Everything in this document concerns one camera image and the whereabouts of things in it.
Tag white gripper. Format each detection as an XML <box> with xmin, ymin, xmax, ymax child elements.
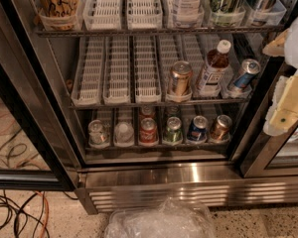
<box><xmin>262</xmin><ymin>17</ymin><xmax>298</xmax><ymax>136</ymax></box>

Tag clear water bottle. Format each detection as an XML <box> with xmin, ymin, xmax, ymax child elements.
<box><xmin>115</xmin><ymin>122</ymin><xmax>134</xmax><ymax>144</ymax></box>

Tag brown tea bottle white cap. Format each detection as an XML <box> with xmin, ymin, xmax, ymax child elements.
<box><xmin>196</xmin><ymin>40</ymin><xmax>231</xmax><ymax>96</ymax></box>

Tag glass fridge door right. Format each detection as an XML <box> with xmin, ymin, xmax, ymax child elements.
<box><xmin>227</xmin><ymin>59</ymin><xmax>298</xmax><ymax>178</ymax></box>

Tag glass fridge door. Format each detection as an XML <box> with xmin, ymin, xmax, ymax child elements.
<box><xmin>227</xmin><ymin>59</ymin><xmax>298</xmax><ymax>178</ymax></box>
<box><xmin>0</xmin><ymin>0</ymin><xmax>82</xmax><ymax>191</ymax></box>

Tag copper can bottom shelf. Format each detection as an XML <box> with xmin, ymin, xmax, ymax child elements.
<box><xmin>210</xmin><ymin>115</ymin><xmax>231</xmax><ymax>141</ymax></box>

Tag green can top shelf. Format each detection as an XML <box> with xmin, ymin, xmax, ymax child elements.
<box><xmin>206</xmin><ymin>0</ymin><xmax>245</xmax><ymax>27</ymax></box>

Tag gold can middle shelf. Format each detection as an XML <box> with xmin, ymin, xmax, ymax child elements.
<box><xmin>167</xmin><ymin>60</ymin><xmax>193</xmax><ymax>96</ymax></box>

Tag white labelled bottle top shelf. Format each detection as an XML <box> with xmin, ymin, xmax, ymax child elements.
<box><xmin>173</xmin><ymin>0</ymin><xmax>202</xmax><ymax>28</ymax></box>

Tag stainless fridge cabinet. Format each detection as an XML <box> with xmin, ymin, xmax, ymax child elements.
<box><xmin>3</xmin><ymin>0</ymin><xmax>298</xmax><ymax>215</ymax></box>

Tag white tray shelf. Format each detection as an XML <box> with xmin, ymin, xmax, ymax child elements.
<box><xmin>82</xmin><ymin>0</ymin><xmax>123</xmax><ymax>31</ymax></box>
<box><xmin>71</xmin><ymin>37</ymin><xmax>105</xmax><ymax>106</ymax></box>
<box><xmin>103</xmin><ymin>36</ymin><xmax>130</xmax><ymax>104</ymax></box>
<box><xmin>126</xmin><ymin>0</ymin><xmax>163</xmax><ymax>30</ymax></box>
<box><xmin>133</xmin><ymin>36</ymin><xmax>162</xmax><ymax>103</ymax></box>

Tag white tray top shelf right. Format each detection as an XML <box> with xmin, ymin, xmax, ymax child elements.
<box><xmin>126</xmin><ymin>0</ymin><xmax>163</xmax><ymax>30</ymax></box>

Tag white tray top shelf left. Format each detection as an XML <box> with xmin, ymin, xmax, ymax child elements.
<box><xmin>82</xmin><ymin>0</ymin><xmax>123</xmax><ymax>31</ymax></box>

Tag silver can bottom shelf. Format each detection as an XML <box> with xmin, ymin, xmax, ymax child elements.
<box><xmin>88</xmin><ymin>120</ymin><xmax>108</xmax><ymax>145</ymax></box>

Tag glass fridge door left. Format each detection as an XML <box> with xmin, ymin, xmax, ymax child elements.
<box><xmin>0</xmin><ymin>0</ymin><xmax>82</xmax><ymax>191</ymax></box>

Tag blue silver slim can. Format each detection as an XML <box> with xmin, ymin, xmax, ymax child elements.
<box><xmin>228</xmin><ymin>59</ymin><xmax>260</xmax><ymax>92</ymax></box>

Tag blue soda can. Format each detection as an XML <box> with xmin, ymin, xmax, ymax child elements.
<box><xmin>187</xmin><ymin>116</ymin><xmax>208</xmax><ymax>142</ymax></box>

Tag green soda can rear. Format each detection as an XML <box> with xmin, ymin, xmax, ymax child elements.
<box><xmin>165</xmin><ymin>106</ymin><xmax>180</xmax><ymax>118</ymax></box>

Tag green soda can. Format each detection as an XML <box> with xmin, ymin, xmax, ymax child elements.
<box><xmin>163</xmin><ymin>116</ymin><xmax>182</xmax><ymax>144</ymax></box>
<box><xmin>165</xmin><ymin>106</ymin><xmax>180</xmax><ymax>118</ymax></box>

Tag green soda can front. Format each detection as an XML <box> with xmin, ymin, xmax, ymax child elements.
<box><xmin>163</xmin><ymin>116</ymin><xmax>182</xmax><ymax>144</ymax></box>

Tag red soda can rear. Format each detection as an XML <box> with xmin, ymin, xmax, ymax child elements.
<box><xmin>139</xmin><ymin>106</ymin><xmax>156</xmax><ymax>120</ymax></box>

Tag red soda can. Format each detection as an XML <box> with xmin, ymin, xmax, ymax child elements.
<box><xmin>139</xmin><ymin>106</ymin><xmax>156</xmax><ymax>120</ymax></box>
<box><xmin>140</xmin><ymin>118</ymin><xmax>157</xmax><ymax>143</ymax></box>

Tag red soda can front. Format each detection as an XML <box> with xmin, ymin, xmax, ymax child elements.
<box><xmin>140</xmin><ymin>118</ymin><xmax>157</xmax><ymax>143</ymax></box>

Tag clear plastic bag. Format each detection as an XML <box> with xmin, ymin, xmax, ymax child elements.
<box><xmin>104</xmin><ymin>197</ymin><xmax>216</xmax><ymax>238</ymax></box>

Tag orange LaCroix can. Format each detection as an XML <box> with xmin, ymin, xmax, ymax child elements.
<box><xmin>40</xmin><ymin>0</ymin><xmax>79</xmax><ymax>31</ymax></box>

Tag middle wire shelf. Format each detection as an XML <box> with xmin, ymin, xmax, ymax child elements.
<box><xmin>69</xmin><ymin>97</ymin><xmax>250</xmax><ymax>110</ymax></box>

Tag wire shelf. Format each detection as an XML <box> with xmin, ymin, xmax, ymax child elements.
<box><xmin>69</xmin><ymin>97</ymin><xmax>250</xmax><ymax>110</ymax></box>
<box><xmin>85</xmin><ymin>142</ymin><xmax>228</xmax><ymax>152</ymax></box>
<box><xmin>35</xmin><ymin>25</ymin><xmax>284</xmax><ymax>38</ymax></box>

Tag bottom wire shelf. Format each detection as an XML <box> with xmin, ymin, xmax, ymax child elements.
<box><xmin>85</xmin><ymin>142</ymin><xmax>228</xmax><ymax>152</ymax></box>

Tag top wire shelf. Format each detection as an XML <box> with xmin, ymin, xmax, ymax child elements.
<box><xmin>35</xmin><ymin>25</ymin><xmax>284</xmax><ymax>38</ymax></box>

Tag orange cable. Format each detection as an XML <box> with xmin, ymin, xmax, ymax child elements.
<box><xmin>33</xmin><ymin>190</ymin><xmax>51</xmax><ymax>238</ymax></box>

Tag black cables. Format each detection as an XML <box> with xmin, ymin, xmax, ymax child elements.
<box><xmin>0</xmin><ymin>189</ymin><xmax>51</xmax><ymax>238</ymax></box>

